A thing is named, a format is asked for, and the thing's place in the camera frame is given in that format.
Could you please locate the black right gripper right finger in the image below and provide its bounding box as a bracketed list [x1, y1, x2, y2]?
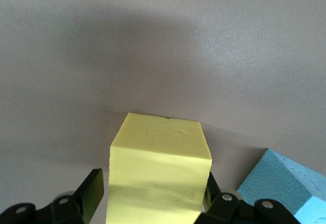
[195, 171, 299, 224]

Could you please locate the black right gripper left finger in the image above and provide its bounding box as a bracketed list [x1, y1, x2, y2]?
[0, 168, 105, 224]

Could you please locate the blue foam cube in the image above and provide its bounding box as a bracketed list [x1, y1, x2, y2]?
[236, 148, 326, 224]

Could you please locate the yellow foam cube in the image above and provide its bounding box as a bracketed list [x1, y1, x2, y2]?
[105, 112, 213, 224]

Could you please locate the brown table mat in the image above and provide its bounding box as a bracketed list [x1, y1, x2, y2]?
[0, 0, 326, 224]

